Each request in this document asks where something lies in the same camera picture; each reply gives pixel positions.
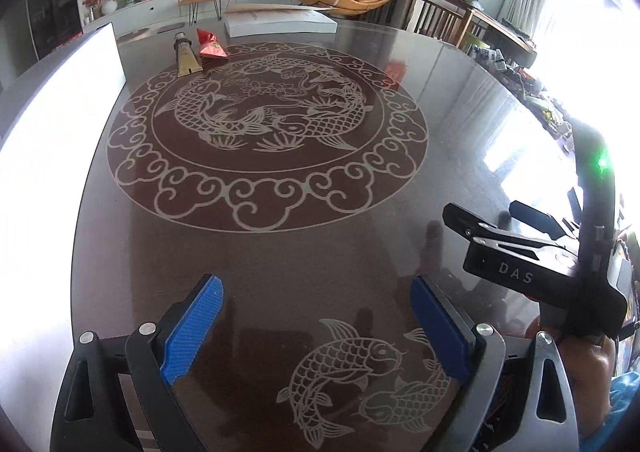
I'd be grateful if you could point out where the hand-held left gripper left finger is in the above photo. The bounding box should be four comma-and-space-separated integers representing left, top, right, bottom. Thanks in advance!
50, 273, 224, 452

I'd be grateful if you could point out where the dark wooden chair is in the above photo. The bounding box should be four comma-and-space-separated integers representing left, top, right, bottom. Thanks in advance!
412, 0, 474, 49

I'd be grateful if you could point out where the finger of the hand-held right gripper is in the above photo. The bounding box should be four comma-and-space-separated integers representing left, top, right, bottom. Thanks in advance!
442, 203, 585, 304
508, 200, 577, 239

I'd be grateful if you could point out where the red snack packet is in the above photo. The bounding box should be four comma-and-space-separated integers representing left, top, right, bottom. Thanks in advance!
195, 27, 229, 66

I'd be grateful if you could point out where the wooden side table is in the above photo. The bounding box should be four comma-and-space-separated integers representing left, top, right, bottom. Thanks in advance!
459, 0, 539, 69

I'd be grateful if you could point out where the gold tube with metal cap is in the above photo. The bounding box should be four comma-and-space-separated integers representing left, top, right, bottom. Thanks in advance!
172, 30, 205, 78

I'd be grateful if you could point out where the blue patterned cloth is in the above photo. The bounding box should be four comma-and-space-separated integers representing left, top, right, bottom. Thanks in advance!
580, 371, 640, 452

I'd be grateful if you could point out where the clutter of small items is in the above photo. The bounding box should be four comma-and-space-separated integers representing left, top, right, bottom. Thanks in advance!
469, 43, 578, 145

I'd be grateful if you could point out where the person's right hand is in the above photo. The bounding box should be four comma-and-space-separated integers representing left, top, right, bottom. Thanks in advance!
525, 317, 615, 413

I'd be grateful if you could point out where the white flat carton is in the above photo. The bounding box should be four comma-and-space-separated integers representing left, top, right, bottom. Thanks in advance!
223, 3, 336, 39

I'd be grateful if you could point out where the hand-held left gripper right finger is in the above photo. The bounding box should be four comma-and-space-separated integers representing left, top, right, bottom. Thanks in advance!
410, 276, 575, 452

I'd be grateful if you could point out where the white panel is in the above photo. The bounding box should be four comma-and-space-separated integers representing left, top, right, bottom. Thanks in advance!
0, 22, 127, 383

